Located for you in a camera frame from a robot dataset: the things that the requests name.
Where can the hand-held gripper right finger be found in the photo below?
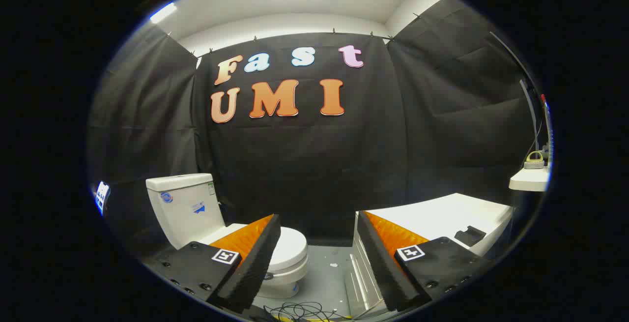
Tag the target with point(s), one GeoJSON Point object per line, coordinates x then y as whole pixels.
{"type": "Point", "coordinates": [383, 273]}

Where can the white shelf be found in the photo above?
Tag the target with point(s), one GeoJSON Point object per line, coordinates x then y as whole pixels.
{"type": "Point", "coordinates": [528, 179]}

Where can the white drawer cabinet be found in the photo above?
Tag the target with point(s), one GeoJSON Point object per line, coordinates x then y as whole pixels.
{"type": "Point", "coordinates": [442, 214]}

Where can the white toilet lid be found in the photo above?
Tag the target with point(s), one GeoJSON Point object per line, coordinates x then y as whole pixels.
{"type": "Point", "coordinates": [292, 246]}

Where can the clear red-capped water bottle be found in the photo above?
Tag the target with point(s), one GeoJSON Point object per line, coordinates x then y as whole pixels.
{"type": "Point", "coordinates": [546, 125]}

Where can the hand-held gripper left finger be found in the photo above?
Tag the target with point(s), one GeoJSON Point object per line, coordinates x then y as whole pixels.
{"type": "Point", "coordinates": [255, 268]}

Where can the black backdrop cloth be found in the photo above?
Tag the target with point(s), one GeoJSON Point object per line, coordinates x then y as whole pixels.
{"type": "Point", "coordinates": [304, 164]}

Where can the thin grey monitor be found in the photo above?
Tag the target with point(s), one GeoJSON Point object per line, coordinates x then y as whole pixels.
{"type": "Point", "coordinates": [529, 110]}

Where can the white toilet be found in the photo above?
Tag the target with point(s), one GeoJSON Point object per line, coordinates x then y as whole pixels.
{"type": "Point", "coordinates": [182, 214]}

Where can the short ceiling light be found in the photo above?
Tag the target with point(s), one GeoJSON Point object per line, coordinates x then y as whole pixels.
{"type": "Point", "coordinates": [163, 12]}

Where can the small black object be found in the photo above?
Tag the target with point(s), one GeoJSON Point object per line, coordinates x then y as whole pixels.
{"type": "Point", "coordinates": [469, 236]}

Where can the white box with blue print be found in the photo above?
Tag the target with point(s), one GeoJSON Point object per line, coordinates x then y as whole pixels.
{"type": "Point", "coordinates": [102, 196]}

